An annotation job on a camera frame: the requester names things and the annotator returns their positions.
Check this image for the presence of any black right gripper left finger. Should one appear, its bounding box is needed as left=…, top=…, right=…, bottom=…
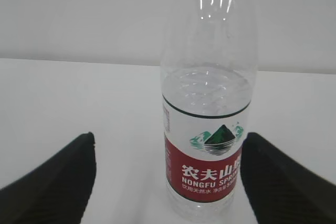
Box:
left=1, top=132, right=97, bottom=223

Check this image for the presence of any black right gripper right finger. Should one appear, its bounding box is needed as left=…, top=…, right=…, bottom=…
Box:
left=240, top=132, right=335, bottom=223

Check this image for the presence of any clear water bottle red label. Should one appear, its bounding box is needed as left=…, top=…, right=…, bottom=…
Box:
left=161, top=0, right=258, bottom=223

